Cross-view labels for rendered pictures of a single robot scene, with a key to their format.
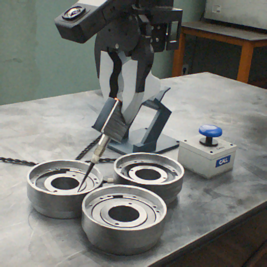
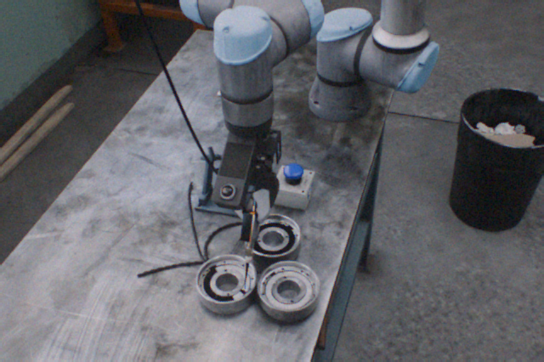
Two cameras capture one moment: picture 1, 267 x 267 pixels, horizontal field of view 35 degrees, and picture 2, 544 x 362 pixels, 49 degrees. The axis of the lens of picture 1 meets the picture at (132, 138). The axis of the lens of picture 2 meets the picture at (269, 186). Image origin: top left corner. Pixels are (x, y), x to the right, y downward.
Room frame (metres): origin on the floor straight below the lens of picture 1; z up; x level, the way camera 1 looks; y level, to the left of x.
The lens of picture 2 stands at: (-0.08, 0.29, 1.65)
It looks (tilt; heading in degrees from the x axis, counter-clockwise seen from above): 43 degrees down; 334
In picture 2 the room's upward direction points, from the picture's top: 3 degrees counter-clockwise
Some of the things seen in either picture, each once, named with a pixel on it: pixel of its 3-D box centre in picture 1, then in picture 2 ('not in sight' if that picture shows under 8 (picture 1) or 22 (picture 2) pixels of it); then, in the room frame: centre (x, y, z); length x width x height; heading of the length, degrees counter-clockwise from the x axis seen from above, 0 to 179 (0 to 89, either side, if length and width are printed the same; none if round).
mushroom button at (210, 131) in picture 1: (208, 140); (293, 178); (0.68, -0.13, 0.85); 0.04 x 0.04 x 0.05
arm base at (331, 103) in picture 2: not in sight; (340, 86); (0.91, -0.39, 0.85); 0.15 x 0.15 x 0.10
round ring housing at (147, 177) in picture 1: (147, 179); (273, 241); (0.58, -0.03, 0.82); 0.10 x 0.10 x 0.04
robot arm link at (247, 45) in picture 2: not in sight; (245, 53); (0.57, 0.01, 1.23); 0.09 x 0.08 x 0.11; 116
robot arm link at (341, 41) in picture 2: not in sight; (346, 42); (0.90, -0.39, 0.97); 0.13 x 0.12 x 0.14; 26
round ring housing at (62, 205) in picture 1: (64, 188); (227, 285); (0.53, 0.09, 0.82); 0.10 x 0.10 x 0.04
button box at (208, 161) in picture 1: (208, 153); (294, 185); (0.68, -0.13, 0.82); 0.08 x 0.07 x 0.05; 134
